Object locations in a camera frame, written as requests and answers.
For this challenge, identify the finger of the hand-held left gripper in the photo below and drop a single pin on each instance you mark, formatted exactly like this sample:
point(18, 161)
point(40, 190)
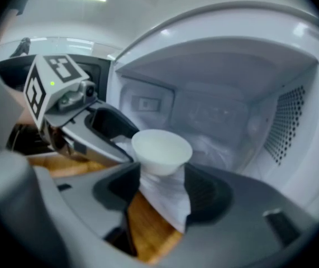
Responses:
point(92, 147)
point(106, 121)

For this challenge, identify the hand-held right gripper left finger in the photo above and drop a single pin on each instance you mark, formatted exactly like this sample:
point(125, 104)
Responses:
point(78, 200)

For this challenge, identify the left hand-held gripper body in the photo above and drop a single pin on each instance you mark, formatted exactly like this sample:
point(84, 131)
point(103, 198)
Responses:
point(50, 93)

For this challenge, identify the white round bowl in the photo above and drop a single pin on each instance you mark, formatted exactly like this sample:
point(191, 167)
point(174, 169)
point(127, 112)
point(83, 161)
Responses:
point(162, 149)

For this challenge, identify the white microwave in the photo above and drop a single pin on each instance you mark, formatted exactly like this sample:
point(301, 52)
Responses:
point(259, 52)

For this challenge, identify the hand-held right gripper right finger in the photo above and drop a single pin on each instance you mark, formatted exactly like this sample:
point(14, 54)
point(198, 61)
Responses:
point(245, 205)

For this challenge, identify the person's left forearm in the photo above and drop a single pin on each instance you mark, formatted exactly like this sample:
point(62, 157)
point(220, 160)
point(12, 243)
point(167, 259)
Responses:
point(25, 116)

